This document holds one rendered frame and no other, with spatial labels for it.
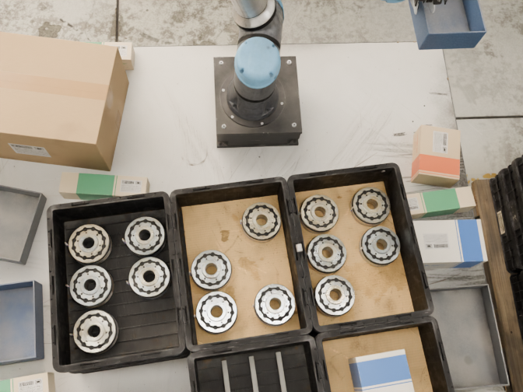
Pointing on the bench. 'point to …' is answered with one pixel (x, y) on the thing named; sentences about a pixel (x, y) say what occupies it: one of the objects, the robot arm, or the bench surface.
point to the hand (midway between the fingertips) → (419, 3)
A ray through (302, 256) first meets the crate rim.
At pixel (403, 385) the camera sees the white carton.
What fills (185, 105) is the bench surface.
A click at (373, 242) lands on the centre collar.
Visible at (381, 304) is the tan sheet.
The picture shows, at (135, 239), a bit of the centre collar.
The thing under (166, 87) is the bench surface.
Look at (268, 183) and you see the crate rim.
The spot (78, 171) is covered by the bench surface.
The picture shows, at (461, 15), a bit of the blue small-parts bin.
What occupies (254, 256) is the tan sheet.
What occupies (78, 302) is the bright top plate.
